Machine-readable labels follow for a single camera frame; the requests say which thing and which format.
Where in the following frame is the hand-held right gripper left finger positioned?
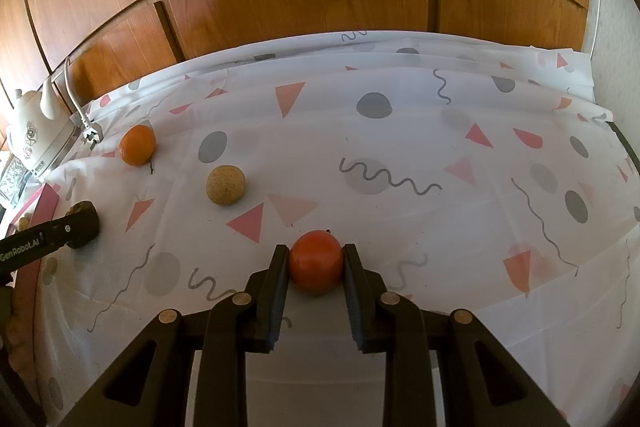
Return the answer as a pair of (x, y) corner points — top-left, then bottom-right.
(60, 244), (291, 427)

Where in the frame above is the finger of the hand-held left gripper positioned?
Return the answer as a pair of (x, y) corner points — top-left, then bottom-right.
(46, 209), (102, 253)

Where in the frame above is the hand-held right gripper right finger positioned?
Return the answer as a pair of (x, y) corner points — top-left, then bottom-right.
(342, 243), (571, 427)

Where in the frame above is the dark brown round fruit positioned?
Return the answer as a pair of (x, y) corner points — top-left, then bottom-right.
(65, 201), (101, 251)

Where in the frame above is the red tomato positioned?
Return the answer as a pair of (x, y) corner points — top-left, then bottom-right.
(287, 230), (346, 297)

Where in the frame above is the pink shallow tray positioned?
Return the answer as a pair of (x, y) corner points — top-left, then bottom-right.
(0, 182), (62, 248)

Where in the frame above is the person's left hand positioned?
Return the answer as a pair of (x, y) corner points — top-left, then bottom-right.
(0, 287), (33, 360)

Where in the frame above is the silver patterned tissue box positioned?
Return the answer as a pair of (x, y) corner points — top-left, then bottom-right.
(0, 156), (27, 204)

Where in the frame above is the orange with stem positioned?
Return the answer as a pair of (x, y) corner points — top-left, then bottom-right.
(118, 125), (157, 175)

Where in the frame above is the white floral ceramic kettle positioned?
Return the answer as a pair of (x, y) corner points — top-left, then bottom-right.
(5, 82), (82, 182)

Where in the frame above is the small beige ball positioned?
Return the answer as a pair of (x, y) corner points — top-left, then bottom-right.
(206, 165), (247, 206)

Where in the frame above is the white patterned tablecloth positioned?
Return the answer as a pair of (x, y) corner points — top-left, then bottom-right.
(30, 29), (640, 427)

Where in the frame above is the white power cord with plug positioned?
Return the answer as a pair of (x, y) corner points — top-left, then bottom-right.
(63, 57), (104, 148)

